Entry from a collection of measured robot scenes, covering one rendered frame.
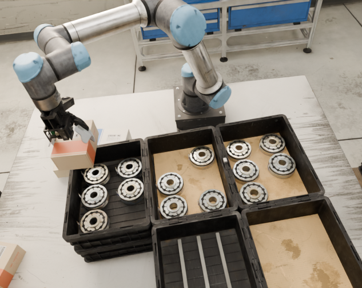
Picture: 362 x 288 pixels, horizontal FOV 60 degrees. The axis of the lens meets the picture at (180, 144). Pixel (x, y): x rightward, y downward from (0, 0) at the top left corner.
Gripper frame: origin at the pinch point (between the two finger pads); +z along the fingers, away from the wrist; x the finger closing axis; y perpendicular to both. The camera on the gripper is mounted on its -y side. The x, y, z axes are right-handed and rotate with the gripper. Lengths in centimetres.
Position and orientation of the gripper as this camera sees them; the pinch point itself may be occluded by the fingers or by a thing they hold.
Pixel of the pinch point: (74, 142)
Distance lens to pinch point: 114.6
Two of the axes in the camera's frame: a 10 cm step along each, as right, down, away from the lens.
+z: 1.0, 6.4, 7.6
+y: 0.5, 7.6, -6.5
